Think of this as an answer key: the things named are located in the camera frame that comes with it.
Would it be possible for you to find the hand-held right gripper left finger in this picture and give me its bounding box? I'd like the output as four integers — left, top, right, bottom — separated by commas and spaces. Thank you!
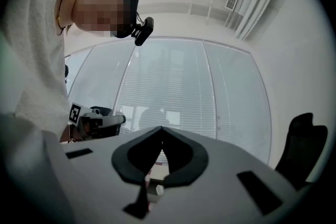
111, 125, 164, 184

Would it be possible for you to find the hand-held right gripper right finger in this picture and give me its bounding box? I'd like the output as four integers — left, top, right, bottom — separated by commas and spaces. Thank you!
162, 126, 209, 188

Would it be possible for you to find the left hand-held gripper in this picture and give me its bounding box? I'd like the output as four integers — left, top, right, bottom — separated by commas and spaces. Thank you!
68, 102, 127, 140

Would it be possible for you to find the glass partition with blinds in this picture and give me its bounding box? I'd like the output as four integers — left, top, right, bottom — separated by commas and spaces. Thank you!
64, 37, 272, 165

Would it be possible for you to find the person's light grey shirt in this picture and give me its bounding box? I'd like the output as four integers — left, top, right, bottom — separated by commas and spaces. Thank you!
0, 0, 71, 140

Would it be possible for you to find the black office chair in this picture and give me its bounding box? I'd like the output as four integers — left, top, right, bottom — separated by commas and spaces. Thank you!
274, 112, 329, 191

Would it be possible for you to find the person's head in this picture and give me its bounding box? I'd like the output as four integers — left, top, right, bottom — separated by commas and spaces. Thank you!
61, 0, 140, 39

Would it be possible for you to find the black head-mounted camera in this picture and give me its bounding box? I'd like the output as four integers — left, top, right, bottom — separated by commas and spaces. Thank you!
130, 16, 154, 47

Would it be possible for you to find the black neck cord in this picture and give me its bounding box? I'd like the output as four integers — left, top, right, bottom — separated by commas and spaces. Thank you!
56, 0, 68, 36

